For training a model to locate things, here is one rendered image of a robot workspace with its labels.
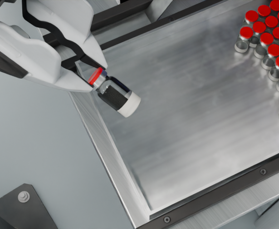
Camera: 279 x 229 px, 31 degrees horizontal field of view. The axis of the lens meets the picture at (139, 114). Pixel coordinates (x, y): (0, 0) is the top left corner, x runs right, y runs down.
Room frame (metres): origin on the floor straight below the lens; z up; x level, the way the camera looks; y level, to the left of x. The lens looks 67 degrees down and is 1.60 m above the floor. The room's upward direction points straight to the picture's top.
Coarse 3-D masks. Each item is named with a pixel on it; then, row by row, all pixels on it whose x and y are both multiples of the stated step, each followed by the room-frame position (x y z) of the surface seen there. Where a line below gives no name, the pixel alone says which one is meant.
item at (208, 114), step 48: (240, 0) 0.50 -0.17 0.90; (144, 48) 0.42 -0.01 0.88; (192, 48) 0.42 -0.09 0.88; (96, 96) 0.33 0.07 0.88; (144, 96) 0.33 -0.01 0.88; (192, 96) 0.33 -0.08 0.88; (240, 96) 0.33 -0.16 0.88; (144, 144) 0.25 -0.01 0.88; (192, 144) 0.25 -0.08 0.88; (240, 144) 0.25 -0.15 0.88; (144, 192) 0.18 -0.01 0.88; (192, 192) 0.17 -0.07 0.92
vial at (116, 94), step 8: (104, 72) 0.20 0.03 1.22; (96, 80) 0.19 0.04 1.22; (104, 80) 0.19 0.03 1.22; (112, 80) 0.19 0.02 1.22; (96, 88) 0.18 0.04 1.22; (104, 88) 0.18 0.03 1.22; (112, 88) 0.18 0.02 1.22; (120, 88) 0.19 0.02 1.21; (128, 88) 0.19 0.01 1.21; (104, 96) 0.18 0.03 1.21; (112, 96) 0.18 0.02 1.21; (120, 96) 0.18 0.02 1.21; (128, 96) 0.18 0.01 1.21; (136, 96) 0.18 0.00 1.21; (112, 104) 0.17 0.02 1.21; (120, 104) 0.17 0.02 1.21; (128, 104) 0.17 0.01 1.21; (136, 104) 0.17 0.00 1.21; (120, 112) 0.17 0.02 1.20; (128, 112) 0.17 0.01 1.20
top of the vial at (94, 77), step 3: (99, 69) 0.20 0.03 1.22; (102, 69) 0.20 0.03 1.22; (96, 72) 0.20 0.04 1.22; (99, 72) 0.20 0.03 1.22; (93, 75) 0.20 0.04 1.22; (96, 75) 0.19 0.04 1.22; (99, 75) 0.19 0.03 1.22; (90, 78) 0.20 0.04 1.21; (93, 78) 0.19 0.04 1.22; (96, 78) 0.19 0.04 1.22; (87, 81) 0.20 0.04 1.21; (90, 81) 0.19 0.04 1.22; (93, 81) 0.19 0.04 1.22; (90, 84) 0.19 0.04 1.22
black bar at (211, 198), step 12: (264, 168) 0.21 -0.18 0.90; (276, 168) 0.21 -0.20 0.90; (240, 180) 0.19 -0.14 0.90; (252, 180) 0.19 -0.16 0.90; (216, 192) 0.17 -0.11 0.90; (228, 192) 0.17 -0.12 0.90; (192, 204) 0.16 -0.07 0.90; (204, 204) 0.16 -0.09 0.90; (168, 216) 0.14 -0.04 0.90; (180, 216) 0.14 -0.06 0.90; (144, 228) 0.12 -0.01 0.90; (156, 228) 0.12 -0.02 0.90
